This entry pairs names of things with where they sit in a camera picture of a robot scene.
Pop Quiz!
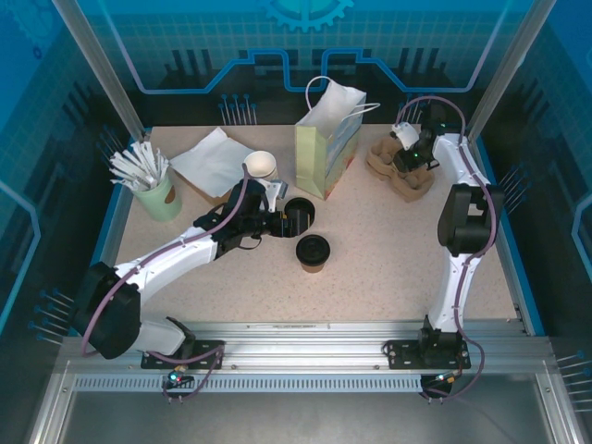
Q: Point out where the green straw holder cup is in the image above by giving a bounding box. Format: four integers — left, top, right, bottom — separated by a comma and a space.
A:
132, 173, 184, 224

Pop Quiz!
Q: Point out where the aluminium frame post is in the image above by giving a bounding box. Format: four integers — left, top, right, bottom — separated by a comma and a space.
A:
465, 0, 559, 142
51, 0, 150, 142

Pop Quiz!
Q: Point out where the black cup lid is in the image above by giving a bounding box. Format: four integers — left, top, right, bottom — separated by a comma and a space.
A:
295, 233, 332, 268

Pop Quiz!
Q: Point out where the stack of black cup lids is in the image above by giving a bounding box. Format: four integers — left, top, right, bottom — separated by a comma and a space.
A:
285, 197, 319, 229

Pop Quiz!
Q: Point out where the green paper gift bag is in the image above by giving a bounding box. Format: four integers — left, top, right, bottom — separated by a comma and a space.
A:
294, 76, 381, 202

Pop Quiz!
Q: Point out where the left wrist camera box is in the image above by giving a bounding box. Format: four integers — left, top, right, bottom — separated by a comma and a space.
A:
264, 178, 291, 210

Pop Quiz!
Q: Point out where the brown pulp cup carrier stack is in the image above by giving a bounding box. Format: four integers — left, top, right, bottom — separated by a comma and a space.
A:
364, 138, 438, 204

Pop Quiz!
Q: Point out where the cable connector with LED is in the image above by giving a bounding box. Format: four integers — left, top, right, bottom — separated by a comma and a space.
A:
166, 364, 194, 389
427, 371, 465, 389

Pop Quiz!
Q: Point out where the slotted grey cable duct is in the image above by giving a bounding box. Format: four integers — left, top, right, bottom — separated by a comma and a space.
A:
72, 374, 426, 393

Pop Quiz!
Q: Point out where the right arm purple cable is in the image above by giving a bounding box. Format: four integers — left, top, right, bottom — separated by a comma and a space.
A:
398, 94, 503, 404

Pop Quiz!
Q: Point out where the aluminium mounting rail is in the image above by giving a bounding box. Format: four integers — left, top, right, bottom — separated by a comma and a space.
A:
57, 320, 554, 374

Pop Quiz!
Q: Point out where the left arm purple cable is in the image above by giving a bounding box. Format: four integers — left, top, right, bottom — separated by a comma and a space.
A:
80, 161, 227, 404

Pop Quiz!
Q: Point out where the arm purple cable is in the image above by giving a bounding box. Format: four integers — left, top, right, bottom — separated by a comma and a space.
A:
398, 94, 503, 404
80, 161, 227, 404

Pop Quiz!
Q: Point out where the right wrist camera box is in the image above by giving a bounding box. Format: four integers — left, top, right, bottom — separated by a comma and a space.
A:
391, 121, 421, 153

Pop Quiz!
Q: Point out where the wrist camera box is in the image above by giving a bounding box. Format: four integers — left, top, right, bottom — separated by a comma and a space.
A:
391, 121, 421, 153
264, 178, 291, 210

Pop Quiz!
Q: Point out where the blue-edged aluminium side rail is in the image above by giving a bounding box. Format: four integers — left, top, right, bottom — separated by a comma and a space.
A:
461, 123, 549, 338
84, 125, 154, 337

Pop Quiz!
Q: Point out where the white paper napkin stack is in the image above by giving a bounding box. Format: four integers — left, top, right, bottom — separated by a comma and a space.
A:
187, 126, 232, 154

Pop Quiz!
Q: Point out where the stack of white paper cups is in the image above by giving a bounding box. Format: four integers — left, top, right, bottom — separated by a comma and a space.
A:
242, 151, 282, 186

